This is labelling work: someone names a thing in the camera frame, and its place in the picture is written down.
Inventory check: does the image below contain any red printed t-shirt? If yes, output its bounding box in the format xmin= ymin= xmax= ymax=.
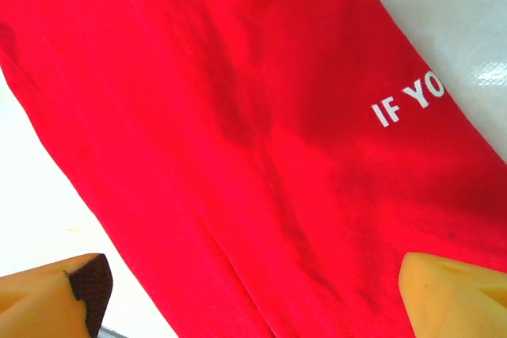
xmin=0 ymin=0 xmax=507 ymax=338

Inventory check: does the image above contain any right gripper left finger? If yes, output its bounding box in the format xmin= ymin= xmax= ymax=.
xmin=0 ymin=253 xmax=114 ymax=338

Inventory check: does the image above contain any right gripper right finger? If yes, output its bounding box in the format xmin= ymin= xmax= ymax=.
xmin=398 ymin=251 xmax=507 ymax=338

